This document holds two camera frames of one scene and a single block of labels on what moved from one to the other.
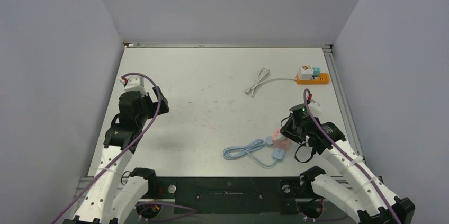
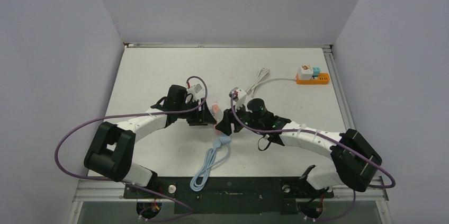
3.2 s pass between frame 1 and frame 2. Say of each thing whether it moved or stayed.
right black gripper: moved
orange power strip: stayed
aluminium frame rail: stayed
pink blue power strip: moved
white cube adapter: stayed
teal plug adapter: stayed
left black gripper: moved
